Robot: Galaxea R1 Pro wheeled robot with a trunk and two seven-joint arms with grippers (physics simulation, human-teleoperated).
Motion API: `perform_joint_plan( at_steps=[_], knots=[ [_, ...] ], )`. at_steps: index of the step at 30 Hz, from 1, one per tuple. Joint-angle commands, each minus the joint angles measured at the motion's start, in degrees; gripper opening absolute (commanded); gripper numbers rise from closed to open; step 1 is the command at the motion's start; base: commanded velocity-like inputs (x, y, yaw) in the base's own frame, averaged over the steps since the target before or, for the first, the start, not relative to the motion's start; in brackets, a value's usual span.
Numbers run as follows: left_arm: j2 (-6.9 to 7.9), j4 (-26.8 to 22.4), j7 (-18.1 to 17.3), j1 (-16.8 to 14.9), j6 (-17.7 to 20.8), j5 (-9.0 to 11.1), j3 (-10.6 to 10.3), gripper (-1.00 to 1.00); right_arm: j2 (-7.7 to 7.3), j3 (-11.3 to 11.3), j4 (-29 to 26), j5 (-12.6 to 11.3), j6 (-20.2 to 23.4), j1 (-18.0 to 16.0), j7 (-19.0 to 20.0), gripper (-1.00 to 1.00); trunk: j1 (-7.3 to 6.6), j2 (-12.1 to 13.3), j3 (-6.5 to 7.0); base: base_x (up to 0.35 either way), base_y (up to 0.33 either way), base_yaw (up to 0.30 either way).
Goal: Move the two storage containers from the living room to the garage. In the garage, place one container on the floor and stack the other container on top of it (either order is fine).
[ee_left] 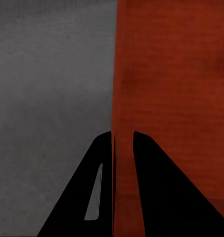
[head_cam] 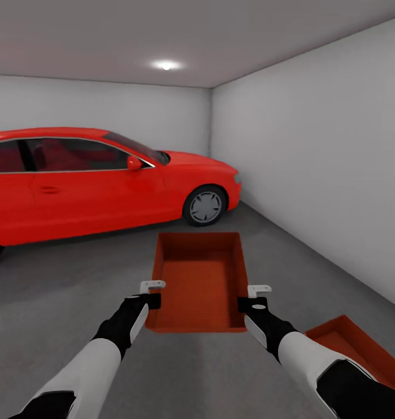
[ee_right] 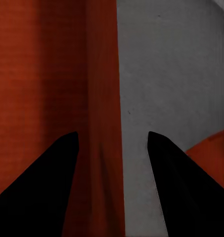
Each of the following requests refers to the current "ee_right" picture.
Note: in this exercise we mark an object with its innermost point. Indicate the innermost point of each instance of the storage box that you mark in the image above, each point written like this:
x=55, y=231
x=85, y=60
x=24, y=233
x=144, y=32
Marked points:
x=59, y=73
x=209, y=155

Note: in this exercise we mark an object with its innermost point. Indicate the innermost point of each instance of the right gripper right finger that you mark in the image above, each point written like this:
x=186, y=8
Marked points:
x=192, y=201

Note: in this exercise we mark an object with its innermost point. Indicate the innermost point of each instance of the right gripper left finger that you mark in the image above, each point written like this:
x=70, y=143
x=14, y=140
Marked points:
x=35, y=204

